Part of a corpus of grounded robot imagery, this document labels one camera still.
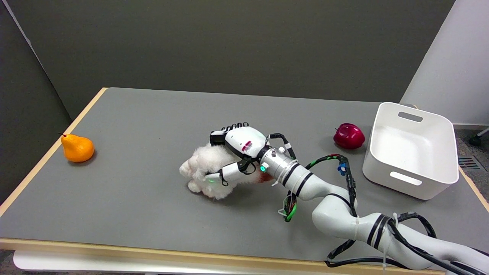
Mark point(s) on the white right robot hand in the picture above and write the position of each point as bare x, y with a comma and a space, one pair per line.
238, 149

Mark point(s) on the white plush toy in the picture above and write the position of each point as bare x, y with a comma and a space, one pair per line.
214, 173

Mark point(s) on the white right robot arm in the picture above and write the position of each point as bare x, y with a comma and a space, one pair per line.
344, 214

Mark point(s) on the red plastic apple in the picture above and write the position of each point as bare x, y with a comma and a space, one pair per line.
348, 136

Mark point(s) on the orange plastic pear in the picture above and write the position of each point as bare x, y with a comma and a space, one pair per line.
77, 148

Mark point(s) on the white plastic bin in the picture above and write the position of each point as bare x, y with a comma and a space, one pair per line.
410, 151

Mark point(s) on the black chair caster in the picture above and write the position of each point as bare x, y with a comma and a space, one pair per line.
477, 139

